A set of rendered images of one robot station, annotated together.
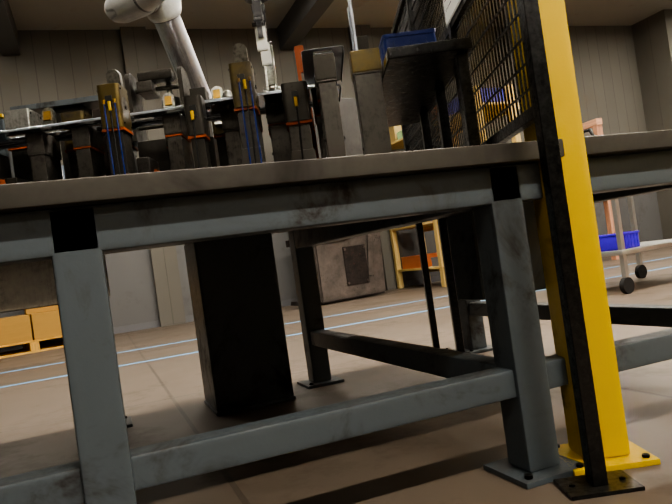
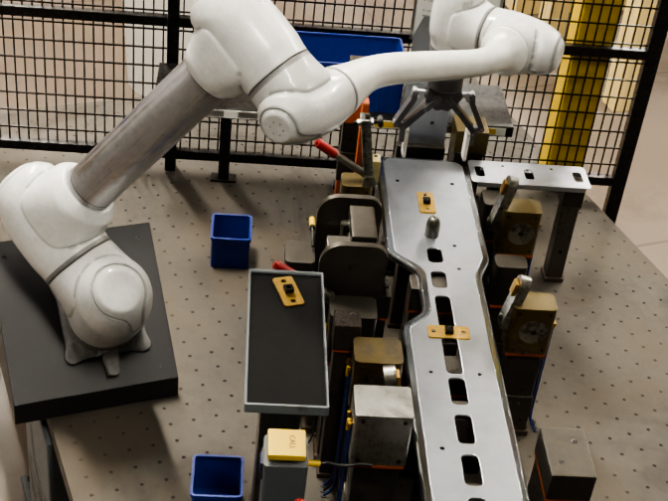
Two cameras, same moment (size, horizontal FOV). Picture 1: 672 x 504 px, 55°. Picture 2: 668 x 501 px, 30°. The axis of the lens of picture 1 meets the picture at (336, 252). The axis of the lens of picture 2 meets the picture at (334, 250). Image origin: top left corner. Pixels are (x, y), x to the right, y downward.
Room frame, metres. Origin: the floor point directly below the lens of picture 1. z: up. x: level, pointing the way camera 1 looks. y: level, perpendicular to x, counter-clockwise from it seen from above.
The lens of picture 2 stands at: (2.31, 2.50, 2.54)
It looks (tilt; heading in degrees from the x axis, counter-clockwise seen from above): 35 degrees down; 265
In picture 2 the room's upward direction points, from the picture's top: 7 degrees clockwise
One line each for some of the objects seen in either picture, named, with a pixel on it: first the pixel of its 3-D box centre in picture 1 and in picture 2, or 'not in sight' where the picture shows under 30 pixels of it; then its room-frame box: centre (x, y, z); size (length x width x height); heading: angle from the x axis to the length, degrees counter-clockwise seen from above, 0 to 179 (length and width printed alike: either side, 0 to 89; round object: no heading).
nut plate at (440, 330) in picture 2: not in sight; (448, 330); (1.90, 0.59, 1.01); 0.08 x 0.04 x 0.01; 1
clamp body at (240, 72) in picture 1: (249, 131); (514, 267); (1.68, 0.18, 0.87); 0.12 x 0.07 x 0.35; 1
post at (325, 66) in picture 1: (331, 117); (563, 230); (1.53, -0.03, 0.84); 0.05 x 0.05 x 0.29; 1
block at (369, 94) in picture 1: (372, 118); (459, 185); (1.78, -0.15, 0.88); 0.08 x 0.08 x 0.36; 1
